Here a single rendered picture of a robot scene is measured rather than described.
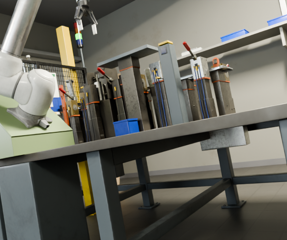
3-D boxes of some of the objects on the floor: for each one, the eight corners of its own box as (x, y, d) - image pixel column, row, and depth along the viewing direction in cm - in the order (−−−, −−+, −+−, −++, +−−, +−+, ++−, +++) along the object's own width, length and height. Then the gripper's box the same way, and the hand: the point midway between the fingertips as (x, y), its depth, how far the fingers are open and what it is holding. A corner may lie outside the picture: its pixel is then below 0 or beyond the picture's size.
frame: (360, 199, 201) (339, 104, 204) (386, 391, 68) (325, 111, 72) (94, 205, 346) (84, 149, 350) (-63, 270, 213) (-75, 179, 217)
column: (50, 303, 136) (28, 162, 140) (13, 293, 154) (-5, 167, 158) (96, 271, 162) (76, 152, 166) (60, 265, 179) (43, 158, 183)
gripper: (73, -6, 190) (78, 26, 189) (99, 5, 211) (104, 34, 210) (65, -1, 194) (70, 30, 193) (91, 9, 215) (96, 37, 214)
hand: (88, 30), depth 201 cm, fingers open, 13 cm apart
